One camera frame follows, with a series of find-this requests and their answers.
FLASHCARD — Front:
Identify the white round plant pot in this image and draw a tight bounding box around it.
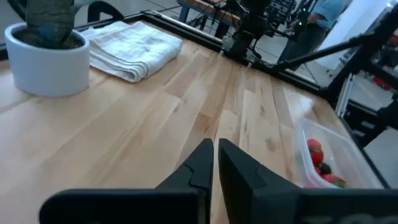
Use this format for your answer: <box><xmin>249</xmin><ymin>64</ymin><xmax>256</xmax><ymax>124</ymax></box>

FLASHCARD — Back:
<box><xmin>4</xmin><ymin>21</ymin><xmax>91</xmax><ymax>98</ymax></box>

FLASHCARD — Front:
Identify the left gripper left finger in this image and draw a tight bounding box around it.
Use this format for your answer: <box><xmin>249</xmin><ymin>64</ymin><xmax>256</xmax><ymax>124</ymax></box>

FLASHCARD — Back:
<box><xmin>39</xmin><ymin>138</ymin><xmax>215</xmax><ymax>224</ymax></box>

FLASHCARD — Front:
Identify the green succulent plant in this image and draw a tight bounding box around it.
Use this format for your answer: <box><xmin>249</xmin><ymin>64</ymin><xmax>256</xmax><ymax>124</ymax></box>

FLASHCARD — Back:
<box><xmin>7</xmin><ymin>0</ymin><xmax>94</xmax><ymax>50</ymax></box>

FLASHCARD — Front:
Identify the person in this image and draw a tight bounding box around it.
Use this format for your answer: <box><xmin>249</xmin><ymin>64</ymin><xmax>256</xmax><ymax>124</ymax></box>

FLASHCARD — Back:
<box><xmin>277</xmin><ymin>0</ymin><xmax>352</xmax><ymax>63</ymax></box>

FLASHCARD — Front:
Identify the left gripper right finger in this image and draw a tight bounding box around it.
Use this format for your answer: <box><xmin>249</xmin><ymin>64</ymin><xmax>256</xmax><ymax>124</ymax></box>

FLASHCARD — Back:
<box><xmin>218</xmin><ymin>138</ymin><xmax>398</xmax><ymax>224</ymax></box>

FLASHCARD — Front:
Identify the red toy strawberry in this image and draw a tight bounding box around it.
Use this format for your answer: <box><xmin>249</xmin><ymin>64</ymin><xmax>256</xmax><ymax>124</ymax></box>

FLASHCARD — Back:
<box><xmin>307</xmin><ymin>138</ymin><xmax>323</xmax><ymax>151</ymax></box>
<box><xmin>322</xmin><ymin>173</ymin><xmax>349</xmax><ymax>189</ymax></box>
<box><xmin>310</xmin><ymin>149</ymin><xmax>325</xmax><ymax>167</ymax></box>

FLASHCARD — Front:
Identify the folded white towel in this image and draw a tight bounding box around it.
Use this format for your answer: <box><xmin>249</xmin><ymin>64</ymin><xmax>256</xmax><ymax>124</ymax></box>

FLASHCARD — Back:
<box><xmin>80</xmin><ymin>21</ymin><xmax>183</xmax><ymax>83</ymax></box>

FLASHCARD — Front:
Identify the wooden workbench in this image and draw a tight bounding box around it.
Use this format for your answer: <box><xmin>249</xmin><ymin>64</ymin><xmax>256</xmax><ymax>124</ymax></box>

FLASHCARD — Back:
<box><xmin>177</xmin><ymin>0</ymin><xmax>242</xmax><ymax>40</ymax></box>

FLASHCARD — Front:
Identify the white panel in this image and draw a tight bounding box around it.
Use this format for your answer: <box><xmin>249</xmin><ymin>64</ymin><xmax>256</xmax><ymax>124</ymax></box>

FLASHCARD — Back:
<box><xmin>317</xmin><ymin>0</ymin><xmax>398</xmax><ymax>71</ymax></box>

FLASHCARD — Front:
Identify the clear plastic tupperware container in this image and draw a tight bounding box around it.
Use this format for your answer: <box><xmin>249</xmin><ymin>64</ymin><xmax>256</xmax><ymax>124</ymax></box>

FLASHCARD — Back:
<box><xmin>294</xmin><ymin>117</ymin><xmax>386</xmax><ymax>190</ymax></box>

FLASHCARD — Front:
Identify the dark purple toy plum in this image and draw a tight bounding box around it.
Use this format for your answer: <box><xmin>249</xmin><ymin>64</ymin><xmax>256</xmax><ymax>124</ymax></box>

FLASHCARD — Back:
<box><xmin>318</xmin><ymin>162</ymin><xmax>333</xmax><ymax>175</ymax></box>

